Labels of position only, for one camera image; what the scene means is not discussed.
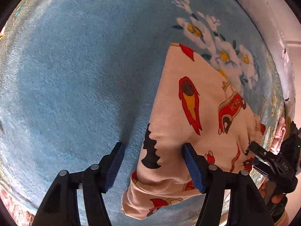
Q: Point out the light blue daisy quilt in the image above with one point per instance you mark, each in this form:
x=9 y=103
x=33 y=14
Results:
x=264 y=19

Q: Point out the person right hand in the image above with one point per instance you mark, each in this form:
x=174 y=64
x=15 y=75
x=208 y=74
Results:
x=278 y=200

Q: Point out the teal floral blanket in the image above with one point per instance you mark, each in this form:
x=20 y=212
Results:
x=79 y=75

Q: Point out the cream car print garment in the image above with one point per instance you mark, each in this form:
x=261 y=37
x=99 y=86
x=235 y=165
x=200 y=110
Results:
x=194 y=104

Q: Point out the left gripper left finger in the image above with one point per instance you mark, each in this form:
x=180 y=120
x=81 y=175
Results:
x=97 y=180

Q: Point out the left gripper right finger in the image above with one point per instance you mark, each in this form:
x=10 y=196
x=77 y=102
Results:
x=209 y=180

